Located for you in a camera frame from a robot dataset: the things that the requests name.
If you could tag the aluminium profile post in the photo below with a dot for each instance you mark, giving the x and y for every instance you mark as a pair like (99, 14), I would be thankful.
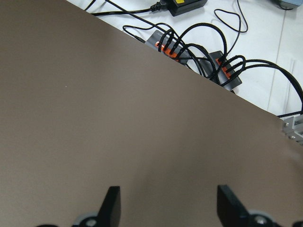
(293, 128)

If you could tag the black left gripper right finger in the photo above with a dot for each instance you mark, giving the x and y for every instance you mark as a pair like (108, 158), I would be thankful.
(230, 211)

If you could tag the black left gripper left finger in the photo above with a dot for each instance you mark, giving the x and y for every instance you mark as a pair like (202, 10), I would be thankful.
(110, 211)

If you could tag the red black power strip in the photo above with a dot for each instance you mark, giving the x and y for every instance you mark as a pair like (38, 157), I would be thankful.
(166, 47)
(224, 74)

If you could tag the black power adapter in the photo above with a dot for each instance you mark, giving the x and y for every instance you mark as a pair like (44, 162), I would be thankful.
(178, 7)

